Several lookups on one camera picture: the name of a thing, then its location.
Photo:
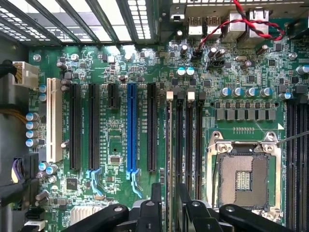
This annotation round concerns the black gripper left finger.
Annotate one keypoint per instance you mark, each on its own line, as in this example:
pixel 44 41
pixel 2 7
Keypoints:
pixel 150 217

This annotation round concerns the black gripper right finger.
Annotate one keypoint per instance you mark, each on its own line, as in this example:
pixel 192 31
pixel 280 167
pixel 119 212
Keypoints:
pixel 195 217

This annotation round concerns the black RAM slot white latch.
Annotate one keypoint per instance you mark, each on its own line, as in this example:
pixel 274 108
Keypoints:
pixel 170 95
pixel 299 157
pixel 190 145

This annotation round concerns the silver CPU socket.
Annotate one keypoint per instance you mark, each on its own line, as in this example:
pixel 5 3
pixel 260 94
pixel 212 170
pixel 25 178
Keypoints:
pixel 243 178

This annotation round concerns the silver finned heat sink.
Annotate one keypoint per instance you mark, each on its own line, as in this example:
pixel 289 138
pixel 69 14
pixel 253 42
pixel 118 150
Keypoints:
pixel 82 215

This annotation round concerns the blue expansion slot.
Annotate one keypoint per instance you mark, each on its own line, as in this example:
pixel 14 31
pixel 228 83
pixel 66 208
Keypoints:
pixel 132 125

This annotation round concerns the blue top capacitor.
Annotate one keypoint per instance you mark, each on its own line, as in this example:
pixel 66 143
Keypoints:
pixel 31 142
pixel 52 169
pixel 226 92
pixel 266 92
pixel 31 125
pixel 238 92
pixel 190 71
pixel 251 92
pixel 181 71
pixel 43 166
pixel 31 116
pixel 31 134

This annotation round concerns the short black expansion slot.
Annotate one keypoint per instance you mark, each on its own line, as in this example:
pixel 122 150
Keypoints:
pixel 113 96

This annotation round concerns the thin steel locking lever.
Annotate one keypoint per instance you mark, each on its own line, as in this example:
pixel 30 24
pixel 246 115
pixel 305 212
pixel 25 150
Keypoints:
pixel 294 137

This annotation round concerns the white expansion slot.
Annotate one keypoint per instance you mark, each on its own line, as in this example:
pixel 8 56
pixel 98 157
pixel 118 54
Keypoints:
pixel 54 120

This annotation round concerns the green motherboard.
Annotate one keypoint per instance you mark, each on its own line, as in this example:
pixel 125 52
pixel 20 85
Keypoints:
pixel 116 72

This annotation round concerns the white power connector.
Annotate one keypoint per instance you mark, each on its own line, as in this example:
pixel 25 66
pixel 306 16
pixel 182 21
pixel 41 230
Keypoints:
pixel 26 75

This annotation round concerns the silver stacked port block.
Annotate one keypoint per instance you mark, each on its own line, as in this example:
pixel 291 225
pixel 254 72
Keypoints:
pixel 259 17
pixel 231 31

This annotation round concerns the silver USB port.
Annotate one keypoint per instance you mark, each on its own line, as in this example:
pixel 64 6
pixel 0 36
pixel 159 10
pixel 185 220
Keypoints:
pixel 195 25
pixel 213 25

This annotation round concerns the grey metal PC case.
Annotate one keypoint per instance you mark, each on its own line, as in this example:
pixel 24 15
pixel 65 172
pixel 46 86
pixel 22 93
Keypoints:
pixel 14 48

